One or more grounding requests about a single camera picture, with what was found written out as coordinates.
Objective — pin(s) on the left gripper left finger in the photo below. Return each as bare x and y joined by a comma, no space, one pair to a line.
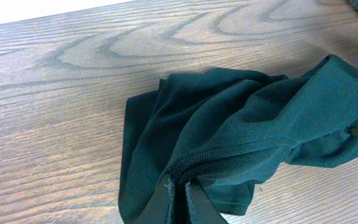
160,208

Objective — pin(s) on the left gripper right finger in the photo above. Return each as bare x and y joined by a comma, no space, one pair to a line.
200,209

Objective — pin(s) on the black t-shirt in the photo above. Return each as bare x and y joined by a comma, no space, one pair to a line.
231,129

